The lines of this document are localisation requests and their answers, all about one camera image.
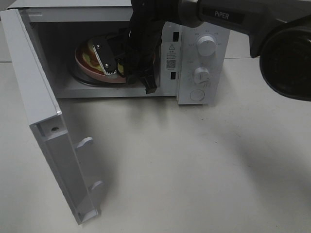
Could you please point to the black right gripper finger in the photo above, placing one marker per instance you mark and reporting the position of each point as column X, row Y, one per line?
column 150, row 82
column 132, row 77

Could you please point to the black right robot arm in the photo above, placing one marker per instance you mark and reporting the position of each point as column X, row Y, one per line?
column 279, row 33

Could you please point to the pink round plate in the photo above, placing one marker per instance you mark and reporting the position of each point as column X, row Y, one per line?
column 116, row 44

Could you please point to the bread and lettuce sandwich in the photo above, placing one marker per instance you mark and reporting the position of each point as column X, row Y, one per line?
column 89, row 64

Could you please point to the white rear table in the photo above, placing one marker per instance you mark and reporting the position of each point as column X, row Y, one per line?
column 238, row 46

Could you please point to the upper white dial knob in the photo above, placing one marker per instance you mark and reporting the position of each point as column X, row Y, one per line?
column 206, row 45

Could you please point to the white warning label sticker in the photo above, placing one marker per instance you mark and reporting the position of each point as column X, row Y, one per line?
column 171, row 57

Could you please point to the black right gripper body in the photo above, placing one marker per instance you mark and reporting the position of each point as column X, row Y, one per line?
column 141, row 39

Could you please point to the white microwave oven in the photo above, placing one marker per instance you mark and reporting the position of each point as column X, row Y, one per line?
column 45, row 39

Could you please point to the white dial knob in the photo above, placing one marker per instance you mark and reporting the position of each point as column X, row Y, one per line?
column 206, row 45
column 201, row 75

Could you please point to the round white door button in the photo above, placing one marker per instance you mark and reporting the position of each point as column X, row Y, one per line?
column 197, row 95

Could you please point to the white microwave door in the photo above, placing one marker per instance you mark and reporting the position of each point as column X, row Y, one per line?
column 46, row 119

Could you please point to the glass microwave turntable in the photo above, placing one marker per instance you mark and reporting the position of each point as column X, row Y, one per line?
column 80, row 76

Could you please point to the lower white dial knob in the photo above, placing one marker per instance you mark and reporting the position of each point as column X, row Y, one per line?
column 201, row 75

